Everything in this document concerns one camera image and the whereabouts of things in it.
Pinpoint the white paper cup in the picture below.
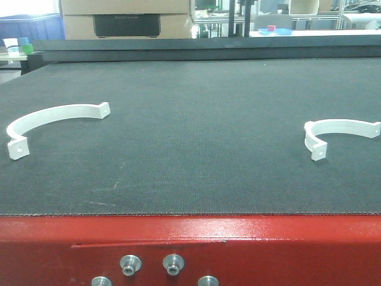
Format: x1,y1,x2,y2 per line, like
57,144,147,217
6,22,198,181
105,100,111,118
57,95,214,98
3,38,20,57

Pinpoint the red metal frame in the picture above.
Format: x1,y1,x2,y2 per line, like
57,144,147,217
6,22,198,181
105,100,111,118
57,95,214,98
1,215,380,285

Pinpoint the green small cup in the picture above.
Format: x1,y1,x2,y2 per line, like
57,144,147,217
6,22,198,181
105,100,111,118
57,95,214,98
21,43,34,54

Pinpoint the white half-ring clamp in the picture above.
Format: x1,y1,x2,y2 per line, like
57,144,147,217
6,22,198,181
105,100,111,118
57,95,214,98
304,119,380,161
6,102,111,160

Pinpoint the blue tray with red cube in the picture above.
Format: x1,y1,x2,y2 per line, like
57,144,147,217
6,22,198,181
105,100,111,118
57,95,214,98
258,26,293,36

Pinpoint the blue crate far left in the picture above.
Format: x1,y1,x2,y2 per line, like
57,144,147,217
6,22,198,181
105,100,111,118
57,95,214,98
1,13,65,46

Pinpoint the silver bolt upper right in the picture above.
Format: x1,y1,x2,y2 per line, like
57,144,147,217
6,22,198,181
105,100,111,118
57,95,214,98
163,254,185,276

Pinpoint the silver bolt lower left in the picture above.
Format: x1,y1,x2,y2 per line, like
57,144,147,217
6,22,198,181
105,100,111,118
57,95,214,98
90,276,113,286

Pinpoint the cardboard box with black panel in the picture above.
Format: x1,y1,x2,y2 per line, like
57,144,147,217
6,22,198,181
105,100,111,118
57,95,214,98
60,0,194,40

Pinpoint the dark grey felt mat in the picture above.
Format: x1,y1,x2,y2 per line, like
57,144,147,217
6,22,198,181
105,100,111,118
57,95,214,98
1,58,380,215

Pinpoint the silver bolt upper left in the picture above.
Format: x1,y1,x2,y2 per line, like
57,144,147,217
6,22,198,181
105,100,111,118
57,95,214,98
120,254,142,276

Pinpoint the dark grey back ledge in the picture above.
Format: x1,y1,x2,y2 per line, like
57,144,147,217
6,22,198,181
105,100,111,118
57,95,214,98
33,33,380,63

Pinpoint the silver bolt lower right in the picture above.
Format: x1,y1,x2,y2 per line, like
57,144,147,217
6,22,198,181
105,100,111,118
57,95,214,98
197,275,219,286

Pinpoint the silver bolt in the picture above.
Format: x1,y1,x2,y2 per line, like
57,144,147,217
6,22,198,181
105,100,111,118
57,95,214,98
90,276,113,286
120,254,142,276
163,254,185,276
197,275,219,286

